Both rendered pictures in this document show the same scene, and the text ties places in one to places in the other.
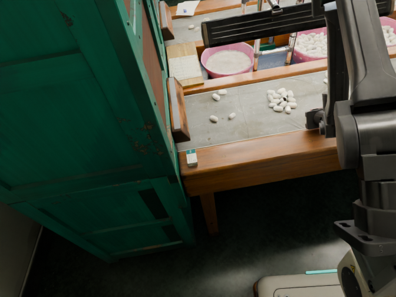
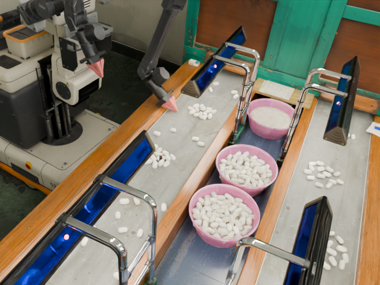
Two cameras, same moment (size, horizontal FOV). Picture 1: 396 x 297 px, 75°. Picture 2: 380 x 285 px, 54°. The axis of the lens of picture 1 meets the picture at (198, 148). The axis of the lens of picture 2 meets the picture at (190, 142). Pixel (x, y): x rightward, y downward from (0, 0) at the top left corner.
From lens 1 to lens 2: 2.25 m
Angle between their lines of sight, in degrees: 68
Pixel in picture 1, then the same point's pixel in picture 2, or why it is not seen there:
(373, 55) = not seen: outside the picture
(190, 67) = (273, 91)
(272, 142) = (173, 87)
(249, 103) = (214, 102)
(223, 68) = (266, 113)
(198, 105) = (234, 86)
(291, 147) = not seen: hidden behind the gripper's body
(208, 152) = (191, 69)
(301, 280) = not seen: hidden behind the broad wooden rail
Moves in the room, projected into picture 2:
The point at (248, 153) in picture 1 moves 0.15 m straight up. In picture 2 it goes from (176, 78) to (178, 53)
